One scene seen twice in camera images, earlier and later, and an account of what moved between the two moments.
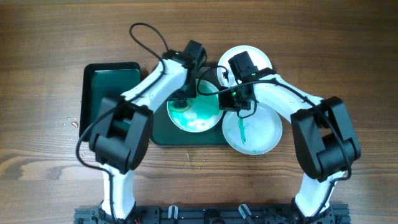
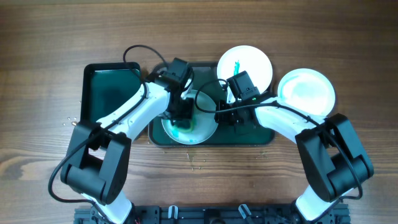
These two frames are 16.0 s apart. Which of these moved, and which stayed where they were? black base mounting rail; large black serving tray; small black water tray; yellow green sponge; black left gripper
Moved: black left gripper; yellow green sponge
Stayed: black base mounting rail; large black serving tray; small black water tray
